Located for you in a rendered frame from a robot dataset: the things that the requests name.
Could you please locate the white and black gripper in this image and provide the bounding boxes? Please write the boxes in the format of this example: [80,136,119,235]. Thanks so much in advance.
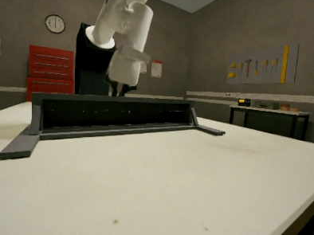
[104,49,140,96]

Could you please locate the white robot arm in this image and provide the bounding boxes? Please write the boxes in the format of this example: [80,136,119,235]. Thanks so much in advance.
[85,0,153,65]

